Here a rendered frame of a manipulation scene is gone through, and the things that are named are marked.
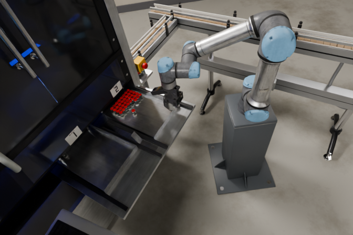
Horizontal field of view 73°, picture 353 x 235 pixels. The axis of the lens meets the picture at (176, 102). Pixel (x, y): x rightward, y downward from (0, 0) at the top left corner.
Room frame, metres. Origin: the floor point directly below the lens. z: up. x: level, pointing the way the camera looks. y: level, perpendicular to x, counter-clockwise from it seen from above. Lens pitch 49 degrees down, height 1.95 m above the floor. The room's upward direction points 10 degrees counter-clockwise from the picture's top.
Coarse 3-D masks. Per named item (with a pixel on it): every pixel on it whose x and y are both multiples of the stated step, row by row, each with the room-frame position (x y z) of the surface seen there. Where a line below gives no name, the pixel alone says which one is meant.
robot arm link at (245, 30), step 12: (264, 12) 0.85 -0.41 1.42; (276, 12) 0.81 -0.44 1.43; (240, 24) 0.88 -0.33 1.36; (252, 24) 0.84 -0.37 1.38; (216, 36) 0.89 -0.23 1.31; (228, 36) 0.87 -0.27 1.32; (240, 36) 0.84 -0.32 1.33; (252, 36) 0.84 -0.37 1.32; (192, 48) 0.91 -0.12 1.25; (204, 48) 0.89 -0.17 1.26; (216, 48) 0.87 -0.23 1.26
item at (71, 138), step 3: (75, 129) 0.73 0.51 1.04; (78, 129) 0.74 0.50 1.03; (72, 132) 0.71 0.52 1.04; (75, 132) 0.72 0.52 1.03; (78, 132) 0.73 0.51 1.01; (81, 132) 0.74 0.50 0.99; (69, 135) 0.69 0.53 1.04; (72, 135) 0.70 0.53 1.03; (78, 135) 0.72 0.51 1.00; (66, 138) 0.68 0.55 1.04; (69, 138) 0.69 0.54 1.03; (72, 138) 0.70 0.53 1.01; (75, 138) 0.70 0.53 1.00; (69, 141) 0.68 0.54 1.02; (72, 141) 0.69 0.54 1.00; (69, 144) 0.67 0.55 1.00
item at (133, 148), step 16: (96, 128) 0.82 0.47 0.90; (80, 144) 0.74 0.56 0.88; (96, 144) 0.73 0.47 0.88; (112, 144) 0.71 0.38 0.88; (128, 144) 0.69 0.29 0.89; (64, 160) 0.66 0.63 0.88; (80, 160) 0.65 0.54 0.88; (96, 160) 0.63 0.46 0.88; (112, 160) 0.61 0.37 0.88; (128, 160) 0.59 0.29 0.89; (80, 176) 0.54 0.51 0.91; (96, 176) 0.54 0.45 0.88; (112, 176) 0.53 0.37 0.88
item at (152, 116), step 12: (144, 96) 1.02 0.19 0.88; (156, 96) 0.98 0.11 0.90; (132, 108) 0.94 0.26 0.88; (144, 108) 0.92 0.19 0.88; (156, 108) 0.90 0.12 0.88; (120, 120) 0.86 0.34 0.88; (132, 120) 0.85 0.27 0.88; (144, 120) 0.83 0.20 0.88; (156, 120) 0.82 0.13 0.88; (168, 120) 0.80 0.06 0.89; (144, 132) 0.72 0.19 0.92; (156, 132) 0.71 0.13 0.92
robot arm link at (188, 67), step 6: (186, 54) 0.89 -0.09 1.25; (186, 60) 0.84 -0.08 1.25; (192, 60) 0.84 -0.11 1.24; (180, 66) 0.81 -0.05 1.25; (186, 66) 0.80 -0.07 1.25; (192, 66) 0.80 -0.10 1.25; (198, 66) 0.79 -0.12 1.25; (180, 72) 0.79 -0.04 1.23; (186, 72) 0.78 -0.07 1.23; (192, 72) 0.78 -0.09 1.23; (198, 72) 0.77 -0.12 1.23; (180, 78) 0.80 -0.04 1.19; (186, 78) 0.79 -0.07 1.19
